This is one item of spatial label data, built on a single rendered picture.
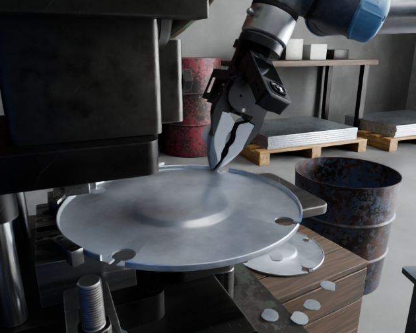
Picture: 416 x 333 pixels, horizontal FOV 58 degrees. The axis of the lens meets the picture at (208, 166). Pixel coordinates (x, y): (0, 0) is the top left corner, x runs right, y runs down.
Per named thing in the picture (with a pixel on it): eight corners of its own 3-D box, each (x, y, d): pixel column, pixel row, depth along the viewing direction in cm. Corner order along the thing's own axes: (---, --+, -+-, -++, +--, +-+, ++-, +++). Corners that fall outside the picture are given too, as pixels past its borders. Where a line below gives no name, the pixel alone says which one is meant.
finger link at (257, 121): (245, 149, 61) (267, 99, 60) (251, 151, 60) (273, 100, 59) (222, 140, 59) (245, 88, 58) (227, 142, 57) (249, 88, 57)
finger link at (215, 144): (200, 161, 63) (221, 110, 62) (216, 171, 58) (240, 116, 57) (185, 156, 61) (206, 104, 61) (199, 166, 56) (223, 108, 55)
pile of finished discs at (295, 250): (280, 222, 138) (280, 221, 138) (344, 259, 114) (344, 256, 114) (214, 242, 124) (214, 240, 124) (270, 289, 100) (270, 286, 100)
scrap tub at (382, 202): (338, 240, 196) (348, 152, 181) (407, 285, 159) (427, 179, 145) (270, 258, 180) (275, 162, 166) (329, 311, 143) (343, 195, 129)
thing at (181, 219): (142, 161, 64) (141, 157, 64) (315, 183, 54) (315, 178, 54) (-5, 237, 39) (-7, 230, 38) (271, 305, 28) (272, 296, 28)
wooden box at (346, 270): (278, 291, 155) (284, 215, 144) (354, 353, 124) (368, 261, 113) (194, 326, 136) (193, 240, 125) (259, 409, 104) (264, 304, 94)
